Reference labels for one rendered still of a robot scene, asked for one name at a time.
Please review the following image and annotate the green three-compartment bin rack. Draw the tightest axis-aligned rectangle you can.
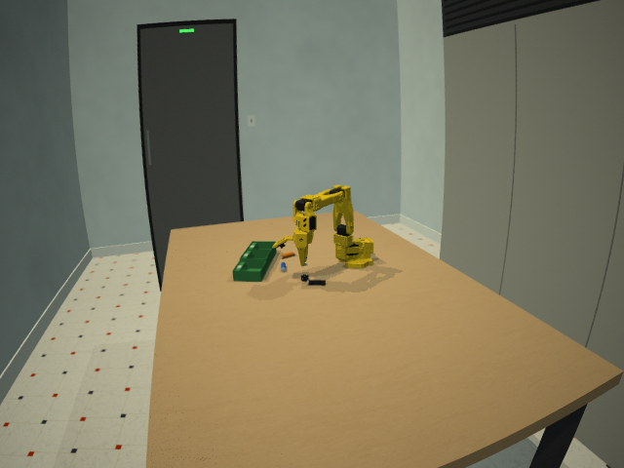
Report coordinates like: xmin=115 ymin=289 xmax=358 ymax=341
xmin=233 ymin=241 xmax=277 ymax=282

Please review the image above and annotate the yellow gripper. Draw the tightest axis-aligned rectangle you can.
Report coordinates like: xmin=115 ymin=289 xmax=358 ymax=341
xmin=272 ymin=227 xmax=314 ymax=266

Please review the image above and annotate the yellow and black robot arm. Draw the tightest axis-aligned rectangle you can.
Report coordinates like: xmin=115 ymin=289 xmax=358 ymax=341
xmin=293 ymin=185 xmax=372 ymax=269

